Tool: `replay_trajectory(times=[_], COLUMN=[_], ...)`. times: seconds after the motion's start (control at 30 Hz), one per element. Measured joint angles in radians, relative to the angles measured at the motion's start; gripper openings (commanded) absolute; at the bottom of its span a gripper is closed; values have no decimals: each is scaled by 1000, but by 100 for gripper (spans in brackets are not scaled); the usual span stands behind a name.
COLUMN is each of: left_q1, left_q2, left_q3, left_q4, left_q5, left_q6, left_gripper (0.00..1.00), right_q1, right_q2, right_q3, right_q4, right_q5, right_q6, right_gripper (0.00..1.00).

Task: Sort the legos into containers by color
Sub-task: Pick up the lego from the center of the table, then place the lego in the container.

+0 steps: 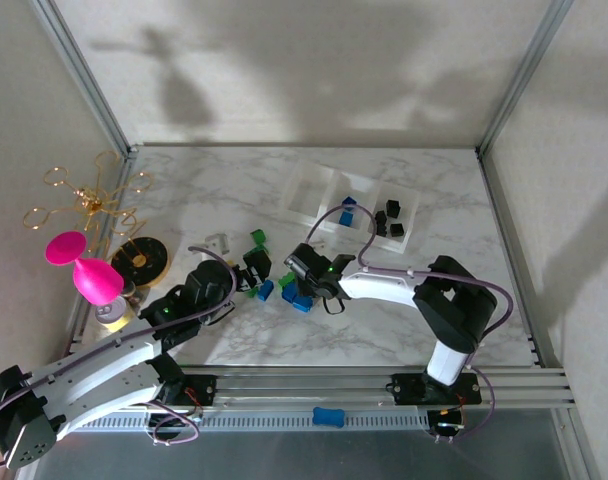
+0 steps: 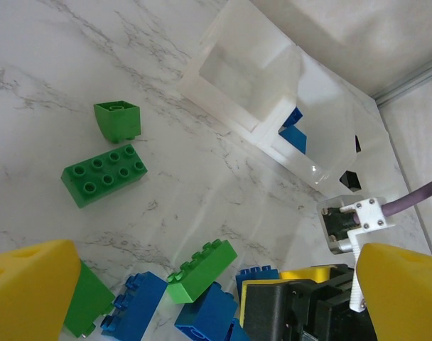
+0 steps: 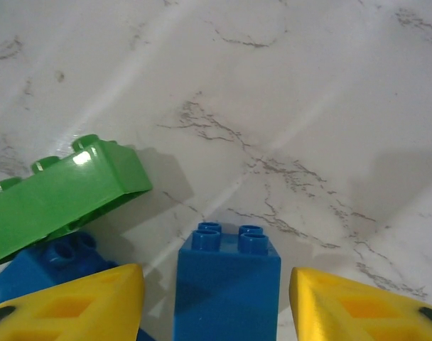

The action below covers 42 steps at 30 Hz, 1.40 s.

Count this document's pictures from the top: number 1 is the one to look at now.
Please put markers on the black lego brick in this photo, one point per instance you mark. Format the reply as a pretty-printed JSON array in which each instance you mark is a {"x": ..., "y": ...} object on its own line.
[
  {"x": 396, "y": 230},
  {"x": 393, "y": 207},
  {"x": 380, "y": 217},
  {"x": 381, "y": 230}
]

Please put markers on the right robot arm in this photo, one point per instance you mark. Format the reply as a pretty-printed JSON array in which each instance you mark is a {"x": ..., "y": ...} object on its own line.
[{"x": 454, "y": 310}]

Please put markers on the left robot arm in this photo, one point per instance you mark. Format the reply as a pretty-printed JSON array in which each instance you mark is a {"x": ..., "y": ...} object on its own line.
[{"x": 99, "y": 365}]

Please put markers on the clear plastic brick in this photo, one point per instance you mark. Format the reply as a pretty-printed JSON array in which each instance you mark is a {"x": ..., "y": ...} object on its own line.
[{"x": 217, "y": 242}]

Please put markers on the small dark jar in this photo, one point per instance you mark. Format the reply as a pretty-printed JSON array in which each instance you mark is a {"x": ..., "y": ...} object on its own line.
[{"x": 130, "y": 292}]

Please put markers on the clear three-compartment container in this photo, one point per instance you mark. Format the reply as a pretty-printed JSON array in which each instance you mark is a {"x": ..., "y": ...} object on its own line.
[{"x": 309, "y": 195}]

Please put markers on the yellow tin can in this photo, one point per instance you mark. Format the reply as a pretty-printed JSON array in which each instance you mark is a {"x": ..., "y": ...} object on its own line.
[{"x": 113, "y": 316}]

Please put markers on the pink hourglass-shaped goblet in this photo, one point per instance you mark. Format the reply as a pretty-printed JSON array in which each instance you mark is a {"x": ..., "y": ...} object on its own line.
[{"x": 96, "y": 282}]

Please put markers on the blue bone-shaped object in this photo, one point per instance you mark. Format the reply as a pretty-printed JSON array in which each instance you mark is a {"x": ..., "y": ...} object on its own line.
[{"x": 328, "y": 417}]

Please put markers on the aluminium front rail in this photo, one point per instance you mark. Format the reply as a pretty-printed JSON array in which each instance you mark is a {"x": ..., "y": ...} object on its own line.
[{"x": 309, "y": 385}]

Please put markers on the aluminium frame back rail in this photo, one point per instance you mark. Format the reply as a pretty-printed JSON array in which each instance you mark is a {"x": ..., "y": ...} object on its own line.
[{"x": 304, "y": 145}]

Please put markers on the aluminium frame post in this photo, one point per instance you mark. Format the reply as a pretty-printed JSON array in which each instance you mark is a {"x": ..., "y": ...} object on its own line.
[
  {"x": 87, "y": 80},
  {"x": 523, "y": 75}
]

